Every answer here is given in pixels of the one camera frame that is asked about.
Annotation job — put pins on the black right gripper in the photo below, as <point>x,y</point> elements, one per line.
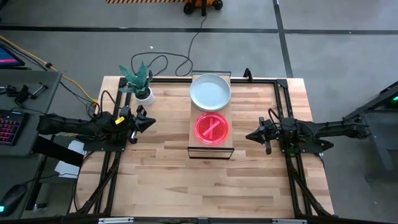
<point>272,133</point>

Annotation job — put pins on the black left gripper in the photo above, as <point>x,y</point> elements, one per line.
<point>135,124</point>

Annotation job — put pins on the pale green plate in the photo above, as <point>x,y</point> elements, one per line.
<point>210,110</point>

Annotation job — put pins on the pink transparent patterned plate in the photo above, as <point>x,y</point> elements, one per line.
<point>200,140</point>

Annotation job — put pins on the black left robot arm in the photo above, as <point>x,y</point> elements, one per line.
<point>68,124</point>

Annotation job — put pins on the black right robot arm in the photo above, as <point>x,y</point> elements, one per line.
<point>335,129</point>

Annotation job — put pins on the white plant pot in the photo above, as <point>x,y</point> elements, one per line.
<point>148,99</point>

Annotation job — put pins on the yellow label tag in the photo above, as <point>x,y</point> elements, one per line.
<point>119,120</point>

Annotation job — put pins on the green snake plant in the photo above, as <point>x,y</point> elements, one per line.
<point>136,77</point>

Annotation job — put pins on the black desk crossbar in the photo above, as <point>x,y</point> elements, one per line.
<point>59,152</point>

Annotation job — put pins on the white paper sheet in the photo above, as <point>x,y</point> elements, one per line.
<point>66,169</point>

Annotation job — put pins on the grey desk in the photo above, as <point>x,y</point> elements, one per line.
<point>37,102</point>

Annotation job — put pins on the orange black wheeled cart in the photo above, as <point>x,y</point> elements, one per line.
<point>202,6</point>

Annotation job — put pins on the black equipment stand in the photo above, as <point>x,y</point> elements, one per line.
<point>382,102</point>

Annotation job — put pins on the black backlit keyboard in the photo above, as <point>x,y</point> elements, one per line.
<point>11,127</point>

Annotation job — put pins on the computer monitor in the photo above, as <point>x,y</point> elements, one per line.
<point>7,57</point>

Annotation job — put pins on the black computer mouse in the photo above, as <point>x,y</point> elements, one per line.
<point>12,199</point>

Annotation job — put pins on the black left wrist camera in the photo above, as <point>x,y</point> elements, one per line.
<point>125,112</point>

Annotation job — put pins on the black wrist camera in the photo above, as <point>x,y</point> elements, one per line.
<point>287,123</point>
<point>125,112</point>

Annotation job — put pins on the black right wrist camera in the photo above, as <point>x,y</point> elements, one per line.
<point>287,123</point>

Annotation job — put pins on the wooden shelf black metal frame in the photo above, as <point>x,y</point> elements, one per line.
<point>226,112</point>

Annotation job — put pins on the black aluminium rig frame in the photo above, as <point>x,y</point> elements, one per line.
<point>174,80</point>

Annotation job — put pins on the silver metal bracket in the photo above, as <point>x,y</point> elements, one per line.
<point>115,220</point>
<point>289,221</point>

